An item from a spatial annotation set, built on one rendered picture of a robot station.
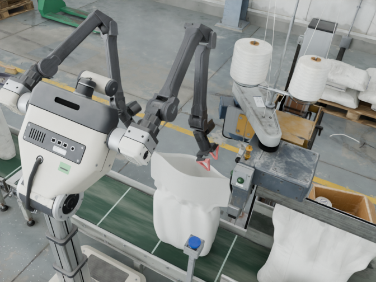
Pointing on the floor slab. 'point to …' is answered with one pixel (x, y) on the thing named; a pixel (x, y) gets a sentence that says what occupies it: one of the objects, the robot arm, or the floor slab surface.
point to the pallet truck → (50, 13)
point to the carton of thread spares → (346, 201)
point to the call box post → (190, 269)
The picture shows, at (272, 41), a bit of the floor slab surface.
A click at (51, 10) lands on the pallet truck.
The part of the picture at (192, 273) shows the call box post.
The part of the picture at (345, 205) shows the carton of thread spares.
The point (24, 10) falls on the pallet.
